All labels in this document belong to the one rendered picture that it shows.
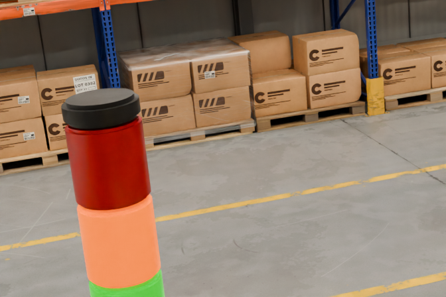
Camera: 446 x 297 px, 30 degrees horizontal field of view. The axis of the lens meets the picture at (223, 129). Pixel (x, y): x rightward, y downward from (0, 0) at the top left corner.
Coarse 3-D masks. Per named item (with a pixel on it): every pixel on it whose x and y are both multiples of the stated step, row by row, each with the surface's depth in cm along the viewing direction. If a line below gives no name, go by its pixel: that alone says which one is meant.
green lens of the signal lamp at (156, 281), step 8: (160, 272) 57; (152, 280) 56; (160, 280) 56; (96, 288) 55; (104, 288) 55; (112, 288) 55; (120, 288) 55; (128, 288) 55; (136, 288) 55; (144, 288) 55; (152, 288) 55; (160, 288) 56; (96, 296) 55; (104, 296) 55; (112, 296) 54; (120, 296) 54; (128, 296) 54; (136, 296) 55; (144, 296) 55; (152, 296) 55; (160, 296) 56
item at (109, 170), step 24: (72, 144) 52; (96, 144) 51; (120, 144) 52; (144, 144) 54; (72, 168) 53; (96, 168) 52; (120, 168) 52; (144, 168) 54; (96, 192) 52; (120, 192) 53; (144, 192) 54
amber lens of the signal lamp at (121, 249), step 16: (80, 208) 55; (128, 208) 53; (144, 208) 54; (80, 224) 54; (96, 224) 53; (112, 224) 53; (128, 224) 53; (144, 224) 54; (96, 240) 54; (112, 240) 53; (128, 240) 53; (144, 240) 54; (96, 256) 54; (112, 256) 54; (128, 256) 54; (144, 256) 54; (96, 272) 54; (112, 272) 54; (128, 272) 54; (144, 272) 55
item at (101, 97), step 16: (80, 96) 54; (96, 96) 53; (112, 96) 53; (128, 96) 52; (64, 112) 52; (80, 112) 51; (96, 112) 51; (112, 112) 51; (128, 112) 52; (80, 128) 52; (96, 128) 51
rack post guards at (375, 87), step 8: (368, 80) 870; (376, 80) 870; (368, 88) 873; (376, 88) 872; (368, 96) 876; (376, 96) 874; (368, 104) 879; (376, 104) 877; (368, 112) 883; (376, 112) 879; (384, 112) 884
